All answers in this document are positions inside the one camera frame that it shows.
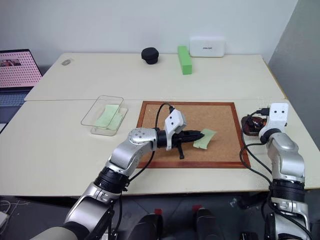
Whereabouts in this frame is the wood framed cork board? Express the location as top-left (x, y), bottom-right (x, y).
top-left (136, 100), bottom-right (252, 170)

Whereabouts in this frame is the open laptop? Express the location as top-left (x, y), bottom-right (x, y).
top-left (0, 49), bottom-right (43, 126)

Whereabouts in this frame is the light green handwritten note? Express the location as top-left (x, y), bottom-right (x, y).
top-left (192, 128), bottom-right (218, 151)

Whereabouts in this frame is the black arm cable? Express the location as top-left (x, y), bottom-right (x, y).
top-left (121, 102), bottom-right (176, 193)
top-left (239, 107), bottom-right (276, 186)

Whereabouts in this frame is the white floor cable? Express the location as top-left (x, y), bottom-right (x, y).
top-left (0, 197), bottom-right (25, 220)

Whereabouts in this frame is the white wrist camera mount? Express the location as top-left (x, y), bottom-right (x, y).
top-left (163, 109), bottom-right (188, 151)
top-left (258, 102), bottom-right (289, 138)

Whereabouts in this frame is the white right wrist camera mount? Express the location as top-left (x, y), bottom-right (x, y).
top-left (258, 102), bottom-right (289, 138)

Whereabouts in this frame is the clear plastic box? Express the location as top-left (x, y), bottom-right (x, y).
top-left (80, 95), bottom-right (129, 137)

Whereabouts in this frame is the dark rounded shape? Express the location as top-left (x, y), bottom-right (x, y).
top-left (129, 208), bottom-right (165, 240)
top-left (191, 204), bottom-right (226, 240)

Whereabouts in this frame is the white rounded box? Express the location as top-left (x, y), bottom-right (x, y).
top-left (189, 36), bottom-right (226, 58)

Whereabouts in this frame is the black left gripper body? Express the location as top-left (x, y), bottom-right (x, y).
top-left (172, 129), bottom-right (191, 161)

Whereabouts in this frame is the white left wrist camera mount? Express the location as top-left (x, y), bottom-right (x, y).
top-left (163, 109), bottom-right (188, 151)

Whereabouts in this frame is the light green paper note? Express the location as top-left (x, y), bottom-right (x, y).
top-left (95, 104), bottom-right (120, 128)
top-left (106, 113), bottom-right (124, 131)

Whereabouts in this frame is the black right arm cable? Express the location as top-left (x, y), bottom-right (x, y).
top-left (239, 107), bottom-right (276, 186)

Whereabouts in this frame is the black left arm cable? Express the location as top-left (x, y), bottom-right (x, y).
top-left (121, 102), bottom-right (176, 193)

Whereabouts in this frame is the black round zip case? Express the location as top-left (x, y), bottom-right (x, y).
top-left (141, 47), bottom-right (160, 66)

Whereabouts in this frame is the green rectangular block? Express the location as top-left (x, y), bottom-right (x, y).
top-left (177, 45), bottom-right (194, 76)

